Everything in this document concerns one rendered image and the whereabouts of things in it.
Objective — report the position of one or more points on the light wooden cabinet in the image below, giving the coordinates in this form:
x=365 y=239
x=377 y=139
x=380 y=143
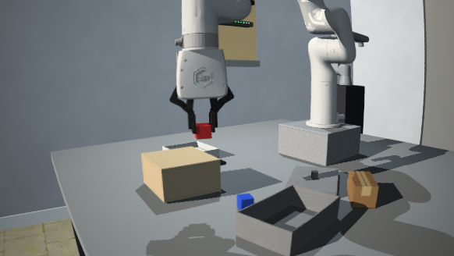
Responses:
x=181 y=173

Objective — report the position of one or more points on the red block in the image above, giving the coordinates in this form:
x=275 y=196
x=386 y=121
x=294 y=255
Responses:
x=203 y=131

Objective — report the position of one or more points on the brown cardboard box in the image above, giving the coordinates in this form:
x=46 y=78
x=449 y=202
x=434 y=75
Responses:
x=362 y=190

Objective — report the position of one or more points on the blue block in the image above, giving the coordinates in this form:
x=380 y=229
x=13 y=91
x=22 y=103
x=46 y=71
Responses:
x=244 y=200

